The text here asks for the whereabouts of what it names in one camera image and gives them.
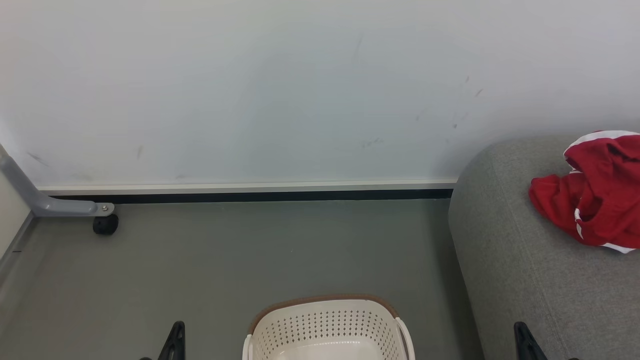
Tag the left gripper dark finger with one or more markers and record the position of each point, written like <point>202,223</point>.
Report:
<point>174,345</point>

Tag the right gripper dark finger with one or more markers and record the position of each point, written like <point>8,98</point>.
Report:
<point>527,347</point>

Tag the red white sports jersey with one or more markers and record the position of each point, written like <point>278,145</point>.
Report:
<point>600,195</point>

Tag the white perforated laundry basket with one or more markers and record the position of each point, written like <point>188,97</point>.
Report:
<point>325,330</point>

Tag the grey fabric sofa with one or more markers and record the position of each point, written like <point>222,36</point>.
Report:
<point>525,280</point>

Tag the black caster wheel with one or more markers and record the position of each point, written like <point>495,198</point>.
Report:
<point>105,225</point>

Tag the white black wall baseboard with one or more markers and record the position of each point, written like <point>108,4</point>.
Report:
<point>200,192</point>

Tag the grey metal frame leg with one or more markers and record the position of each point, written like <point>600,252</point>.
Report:
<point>45,204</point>

